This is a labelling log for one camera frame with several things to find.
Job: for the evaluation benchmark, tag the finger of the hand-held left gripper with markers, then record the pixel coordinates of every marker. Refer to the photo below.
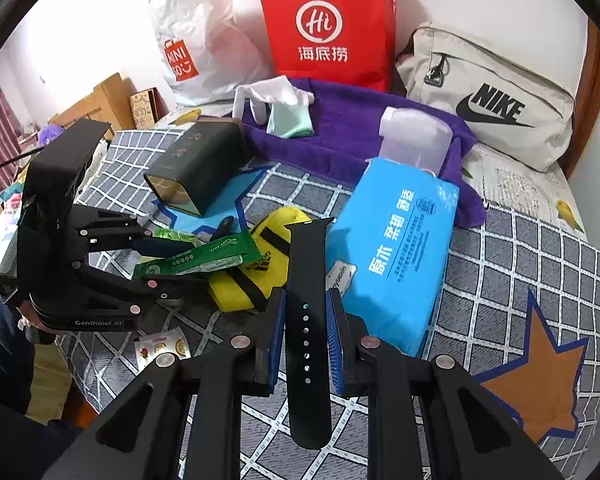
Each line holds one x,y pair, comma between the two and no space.
110,230
115,287

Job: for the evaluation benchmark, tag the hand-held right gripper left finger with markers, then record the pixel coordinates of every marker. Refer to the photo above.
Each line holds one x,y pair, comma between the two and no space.
277,340

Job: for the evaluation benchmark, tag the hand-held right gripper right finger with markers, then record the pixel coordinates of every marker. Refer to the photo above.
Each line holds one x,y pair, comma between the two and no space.
337,345

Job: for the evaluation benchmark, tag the fruit print packet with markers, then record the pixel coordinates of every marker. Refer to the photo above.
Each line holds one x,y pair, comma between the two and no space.
165,345

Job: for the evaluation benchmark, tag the dark green sachet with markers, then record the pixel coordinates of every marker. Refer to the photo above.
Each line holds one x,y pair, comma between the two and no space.
200,260

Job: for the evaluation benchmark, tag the white glove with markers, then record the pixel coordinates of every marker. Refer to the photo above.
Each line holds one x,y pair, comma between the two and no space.
265,92

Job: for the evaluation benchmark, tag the mint green cloth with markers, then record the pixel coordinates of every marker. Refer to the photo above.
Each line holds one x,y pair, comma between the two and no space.
290,120

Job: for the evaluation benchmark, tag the purple towel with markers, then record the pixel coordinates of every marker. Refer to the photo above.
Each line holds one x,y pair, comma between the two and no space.
350,125

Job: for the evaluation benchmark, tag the white sponge block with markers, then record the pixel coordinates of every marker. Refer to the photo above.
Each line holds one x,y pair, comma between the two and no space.
415,135

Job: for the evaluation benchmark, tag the person's left forearm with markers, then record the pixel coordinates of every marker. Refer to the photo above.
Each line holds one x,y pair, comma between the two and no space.
5,355

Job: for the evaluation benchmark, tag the person's left hand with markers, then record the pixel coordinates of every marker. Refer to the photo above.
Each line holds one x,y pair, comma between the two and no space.
29,321

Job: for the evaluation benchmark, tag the white spotted pillow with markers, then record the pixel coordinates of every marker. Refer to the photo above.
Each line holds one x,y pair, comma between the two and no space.
96,157

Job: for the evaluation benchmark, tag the purple fluffy toy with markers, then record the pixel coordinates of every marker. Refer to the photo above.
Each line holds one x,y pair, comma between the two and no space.
50,135

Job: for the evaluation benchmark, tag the pale green bedsheet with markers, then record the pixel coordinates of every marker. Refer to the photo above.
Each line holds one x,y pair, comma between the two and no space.
55,380

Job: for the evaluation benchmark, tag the dark green tea tin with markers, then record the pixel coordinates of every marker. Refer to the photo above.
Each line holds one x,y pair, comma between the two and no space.
200,160

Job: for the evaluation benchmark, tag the wooden headboard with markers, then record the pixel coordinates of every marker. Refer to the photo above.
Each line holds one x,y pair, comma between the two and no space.
110,100

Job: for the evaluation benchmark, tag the blue tissue pack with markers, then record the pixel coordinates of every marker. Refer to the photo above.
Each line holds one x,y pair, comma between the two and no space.
395,240

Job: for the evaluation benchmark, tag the brown patterned box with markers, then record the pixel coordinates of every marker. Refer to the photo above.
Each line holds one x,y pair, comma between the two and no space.
144,107

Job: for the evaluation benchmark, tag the grey checked blanket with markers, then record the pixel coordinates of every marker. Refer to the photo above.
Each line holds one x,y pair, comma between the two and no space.
480,320

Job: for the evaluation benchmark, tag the white plastic shopping bag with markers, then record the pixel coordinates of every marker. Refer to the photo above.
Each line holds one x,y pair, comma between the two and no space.
200,20

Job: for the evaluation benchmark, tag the grey waist bag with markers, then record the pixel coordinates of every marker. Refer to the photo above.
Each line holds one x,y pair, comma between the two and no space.
480,85

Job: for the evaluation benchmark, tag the red paper bag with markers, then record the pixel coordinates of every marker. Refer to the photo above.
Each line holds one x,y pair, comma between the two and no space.
330,20

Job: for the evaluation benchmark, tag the brown wooden door frame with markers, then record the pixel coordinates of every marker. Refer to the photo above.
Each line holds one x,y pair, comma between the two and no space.
595,85

